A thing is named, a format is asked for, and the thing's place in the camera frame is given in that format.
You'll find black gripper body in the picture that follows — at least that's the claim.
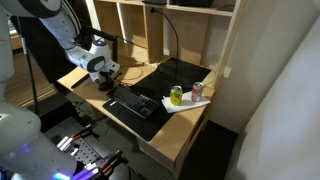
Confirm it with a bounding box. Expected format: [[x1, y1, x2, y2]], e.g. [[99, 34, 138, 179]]
[[100, 70, 115, 82]]

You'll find black keyboard with grey keys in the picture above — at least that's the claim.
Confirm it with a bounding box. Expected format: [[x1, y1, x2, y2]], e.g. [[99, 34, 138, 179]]
[[107, 84, 160, 120]]

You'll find black desk mat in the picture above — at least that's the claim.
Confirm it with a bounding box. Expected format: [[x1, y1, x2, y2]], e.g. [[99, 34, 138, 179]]
[[102, 57, 213, 143]]

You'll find pale flat floor plate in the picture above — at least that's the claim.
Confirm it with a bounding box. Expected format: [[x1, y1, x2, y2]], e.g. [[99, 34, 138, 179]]
[[43, 115, 101, 144]]

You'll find yellow soda can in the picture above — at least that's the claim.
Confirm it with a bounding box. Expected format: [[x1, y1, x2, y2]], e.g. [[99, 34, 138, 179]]
[[169, 85, 184, 107]]

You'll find wooden slatted furniture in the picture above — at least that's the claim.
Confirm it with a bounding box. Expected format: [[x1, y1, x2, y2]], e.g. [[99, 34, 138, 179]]
[[3, 34, 58, 108]]

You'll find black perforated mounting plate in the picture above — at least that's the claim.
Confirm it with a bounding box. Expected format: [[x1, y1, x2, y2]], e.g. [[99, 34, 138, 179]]
[[54, 131, 113, 171]]

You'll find light wooden desk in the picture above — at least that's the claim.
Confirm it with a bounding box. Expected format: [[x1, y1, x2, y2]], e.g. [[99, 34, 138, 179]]
[[56, 44, 218, 179]]

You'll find red soda can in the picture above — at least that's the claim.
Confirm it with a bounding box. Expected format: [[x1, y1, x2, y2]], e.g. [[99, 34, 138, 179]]
[[190, 81, 205, 103]]

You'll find white paper napkin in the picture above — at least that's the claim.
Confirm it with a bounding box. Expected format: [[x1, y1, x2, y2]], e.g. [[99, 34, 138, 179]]
[[161, 90, 212, 114]]

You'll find black flat device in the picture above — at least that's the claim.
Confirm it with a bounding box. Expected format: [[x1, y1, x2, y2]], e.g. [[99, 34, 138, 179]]
[[173, 0, 214, 8], [141, 0, 168, 6]]

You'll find light wooden shelf unit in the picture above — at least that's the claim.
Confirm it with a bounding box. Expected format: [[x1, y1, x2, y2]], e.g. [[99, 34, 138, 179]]
[[84, 0, 249, 90]]

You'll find silver wrist camera bar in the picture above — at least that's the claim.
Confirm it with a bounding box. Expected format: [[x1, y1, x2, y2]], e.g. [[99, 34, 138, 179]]
[[87, 70, 102, 84]]

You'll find thin black mouse cable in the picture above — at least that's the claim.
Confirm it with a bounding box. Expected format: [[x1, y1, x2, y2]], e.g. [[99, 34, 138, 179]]
[[116, 63, 147, 83]]

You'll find white bracket block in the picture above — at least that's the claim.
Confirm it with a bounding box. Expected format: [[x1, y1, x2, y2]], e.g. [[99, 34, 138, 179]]
[[70, 162, 103, 180], [55, 134, 81, 157]]

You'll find black hanging robot cable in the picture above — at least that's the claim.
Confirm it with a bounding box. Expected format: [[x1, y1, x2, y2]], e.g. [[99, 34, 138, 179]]
[[23, 36, 39, 116]]

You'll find black gooseneck cable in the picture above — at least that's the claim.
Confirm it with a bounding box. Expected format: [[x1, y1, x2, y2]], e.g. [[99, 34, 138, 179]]
[[148, 7, 180, 61]]

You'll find white wall outlet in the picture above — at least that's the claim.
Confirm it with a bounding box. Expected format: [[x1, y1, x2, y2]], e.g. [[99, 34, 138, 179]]
[[222, 65, 233, 79]]

